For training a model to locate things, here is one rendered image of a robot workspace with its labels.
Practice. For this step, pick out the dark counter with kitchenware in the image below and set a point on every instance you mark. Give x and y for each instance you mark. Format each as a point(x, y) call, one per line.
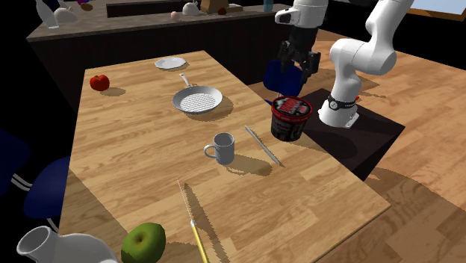
point(163, 40)

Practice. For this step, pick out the green apple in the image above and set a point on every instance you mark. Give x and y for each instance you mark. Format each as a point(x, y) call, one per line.
point(143, 244)

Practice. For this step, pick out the red tomato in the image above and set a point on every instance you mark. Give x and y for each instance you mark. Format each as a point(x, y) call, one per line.
point(99, 83)

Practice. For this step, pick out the black and red tub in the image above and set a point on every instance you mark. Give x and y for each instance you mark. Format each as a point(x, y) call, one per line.
point(289, 122)

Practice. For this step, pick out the grey pen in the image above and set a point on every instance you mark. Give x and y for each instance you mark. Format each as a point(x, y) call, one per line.
point(262, 145)

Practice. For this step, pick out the window with wooden frame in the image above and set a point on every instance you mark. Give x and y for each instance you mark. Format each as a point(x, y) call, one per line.
point(440, 6)

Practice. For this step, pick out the white plate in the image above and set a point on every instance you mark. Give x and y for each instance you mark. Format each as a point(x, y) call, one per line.
point(169, 63)

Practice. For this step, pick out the white jug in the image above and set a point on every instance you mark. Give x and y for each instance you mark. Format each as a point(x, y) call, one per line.
point(69, 251)

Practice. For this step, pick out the grey frying pan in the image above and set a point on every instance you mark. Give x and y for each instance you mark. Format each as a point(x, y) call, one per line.
point(198, 101)

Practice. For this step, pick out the dark robot stand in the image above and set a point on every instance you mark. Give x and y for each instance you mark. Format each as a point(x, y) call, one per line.
point(367, 145)

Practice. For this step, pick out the grey mug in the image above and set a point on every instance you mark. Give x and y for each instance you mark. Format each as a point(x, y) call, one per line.
point(225, 150)

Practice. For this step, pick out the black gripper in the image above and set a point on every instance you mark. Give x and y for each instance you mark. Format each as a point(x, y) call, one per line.
point(302, 40)

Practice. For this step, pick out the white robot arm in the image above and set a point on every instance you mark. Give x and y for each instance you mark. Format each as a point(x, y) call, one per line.
point(349, 58)

